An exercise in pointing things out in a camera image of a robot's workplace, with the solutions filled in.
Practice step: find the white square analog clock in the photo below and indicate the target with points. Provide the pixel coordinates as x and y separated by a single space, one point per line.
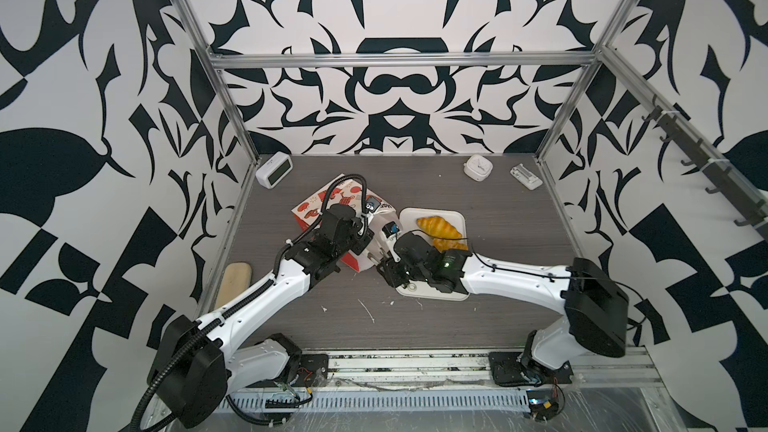
478 168

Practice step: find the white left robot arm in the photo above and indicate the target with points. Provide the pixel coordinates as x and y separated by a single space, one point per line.
200 362

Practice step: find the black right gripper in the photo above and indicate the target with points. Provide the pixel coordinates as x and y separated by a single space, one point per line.
390 273

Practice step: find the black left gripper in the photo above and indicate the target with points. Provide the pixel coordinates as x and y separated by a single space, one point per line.
360 239

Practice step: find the yellow fake croissant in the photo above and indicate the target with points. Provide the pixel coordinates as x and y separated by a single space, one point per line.
439 228

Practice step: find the grey wall hook rack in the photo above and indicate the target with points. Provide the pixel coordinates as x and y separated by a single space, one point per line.
700 155

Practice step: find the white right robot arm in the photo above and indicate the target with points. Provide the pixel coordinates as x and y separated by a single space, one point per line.
592 308

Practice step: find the white digital alarm clock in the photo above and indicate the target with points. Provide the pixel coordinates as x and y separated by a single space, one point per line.
274 170

